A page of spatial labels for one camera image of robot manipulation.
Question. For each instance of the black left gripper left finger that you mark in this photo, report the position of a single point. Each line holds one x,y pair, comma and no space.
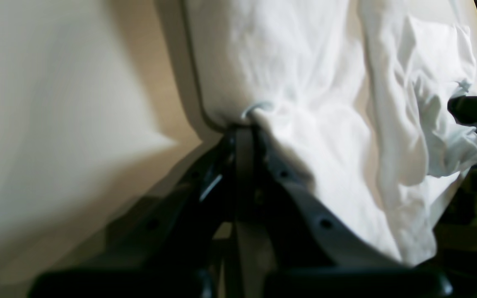
165,254

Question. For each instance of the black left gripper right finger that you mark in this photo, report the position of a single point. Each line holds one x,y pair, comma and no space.
317,256

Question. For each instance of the white T-shirt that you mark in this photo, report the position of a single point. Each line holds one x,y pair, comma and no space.
354,94

